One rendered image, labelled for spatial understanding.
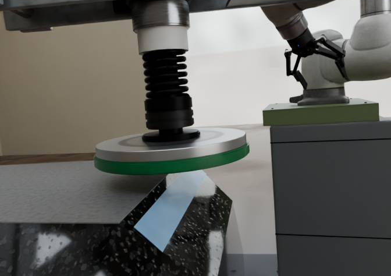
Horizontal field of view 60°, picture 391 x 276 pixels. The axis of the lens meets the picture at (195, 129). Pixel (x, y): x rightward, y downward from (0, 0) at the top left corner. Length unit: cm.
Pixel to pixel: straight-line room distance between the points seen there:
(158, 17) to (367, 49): 94
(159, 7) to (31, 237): 30
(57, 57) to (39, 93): 78
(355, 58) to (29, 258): 115
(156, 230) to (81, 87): 613
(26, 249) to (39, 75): 665
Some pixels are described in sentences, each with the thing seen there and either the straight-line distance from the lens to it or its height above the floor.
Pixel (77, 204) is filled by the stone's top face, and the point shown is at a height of 82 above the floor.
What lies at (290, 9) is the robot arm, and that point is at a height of 115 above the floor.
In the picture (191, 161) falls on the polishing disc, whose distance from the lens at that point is 39.
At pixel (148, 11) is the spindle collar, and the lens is 46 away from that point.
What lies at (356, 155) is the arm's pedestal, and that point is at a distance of 127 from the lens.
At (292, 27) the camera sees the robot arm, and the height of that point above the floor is 111.
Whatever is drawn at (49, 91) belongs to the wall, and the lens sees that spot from 688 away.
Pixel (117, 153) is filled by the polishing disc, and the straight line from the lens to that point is 41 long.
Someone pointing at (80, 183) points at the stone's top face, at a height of 82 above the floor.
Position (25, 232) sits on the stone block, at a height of 81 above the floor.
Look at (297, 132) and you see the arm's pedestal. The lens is 124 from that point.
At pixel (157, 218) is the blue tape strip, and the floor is 80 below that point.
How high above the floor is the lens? 94
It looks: 6 degrees down
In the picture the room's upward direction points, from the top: 5 degrees counter-clockwise
